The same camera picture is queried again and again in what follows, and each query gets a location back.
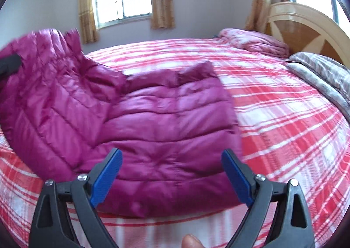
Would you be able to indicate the magenta puffer jacket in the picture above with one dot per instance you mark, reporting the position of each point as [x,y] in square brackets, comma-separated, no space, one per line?
[161,103]

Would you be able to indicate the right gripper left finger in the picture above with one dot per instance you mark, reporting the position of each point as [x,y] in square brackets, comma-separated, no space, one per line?
[52,226]

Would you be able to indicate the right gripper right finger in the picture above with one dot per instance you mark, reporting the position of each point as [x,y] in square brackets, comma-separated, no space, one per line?
[291,225]

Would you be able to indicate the striped grey pillow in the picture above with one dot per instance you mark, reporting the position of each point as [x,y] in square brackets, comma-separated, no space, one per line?
[328,76]

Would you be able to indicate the person's right hand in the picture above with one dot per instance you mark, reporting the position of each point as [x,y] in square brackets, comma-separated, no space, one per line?
[190,241]

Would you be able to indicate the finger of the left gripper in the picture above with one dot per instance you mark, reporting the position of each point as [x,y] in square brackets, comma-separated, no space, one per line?
[9,65]

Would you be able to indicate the pink floral folded quilt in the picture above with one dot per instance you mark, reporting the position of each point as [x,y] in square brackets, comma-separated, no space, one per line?
[253,41]

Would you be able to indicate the wooden headboard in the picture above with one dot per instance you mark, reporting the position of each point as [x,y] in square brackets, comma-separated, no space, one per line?
[305,29]

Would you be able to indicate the left beige curtain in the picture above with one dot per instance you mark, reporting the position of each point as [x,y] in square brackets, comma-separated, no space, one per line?
[89,32]

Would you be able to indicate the red plaid bed cover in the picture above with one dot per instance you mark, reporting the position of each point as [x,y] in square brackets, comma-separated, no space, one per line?
[289,130]

